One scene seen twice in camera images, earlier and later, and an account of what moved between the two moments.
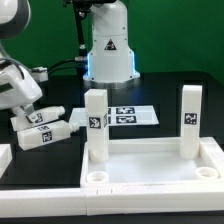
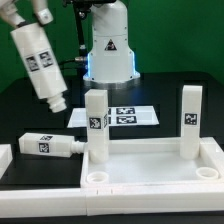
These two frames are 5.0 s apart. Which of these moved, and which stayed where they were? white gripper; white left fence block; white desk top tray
Moved: white gripper
Stayed: white desk top tray; white left fence block
